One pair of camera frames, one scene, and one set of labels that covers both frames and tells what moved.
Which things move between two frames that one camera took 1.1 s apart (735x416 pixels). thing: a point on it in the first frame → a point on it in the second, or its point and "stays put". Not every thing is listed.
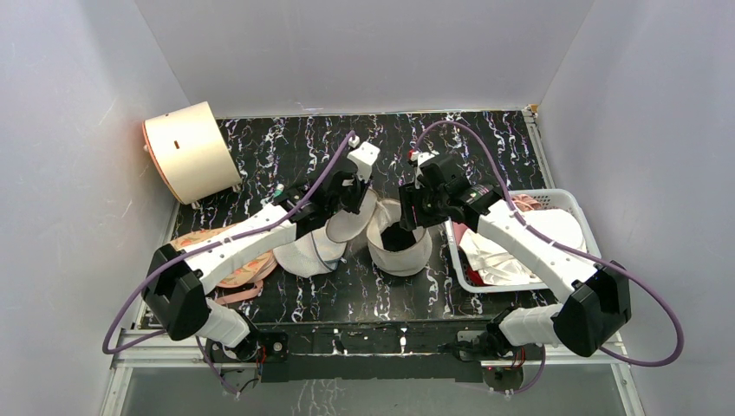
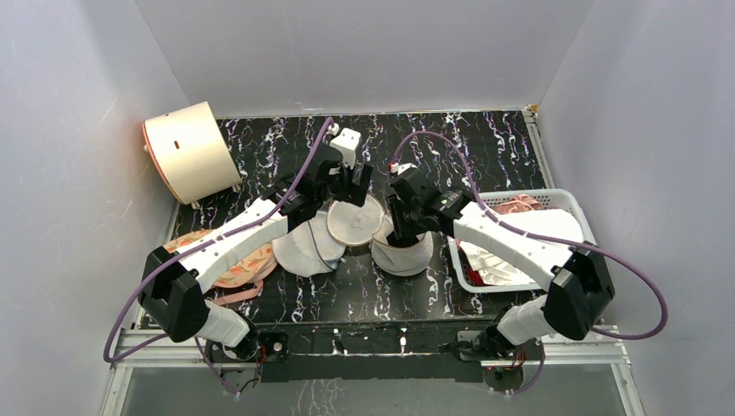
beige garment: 379,215 stays put
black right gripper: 411,207 → 404,217
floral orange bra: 250,273 stays put
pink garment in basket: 525,203 stays put
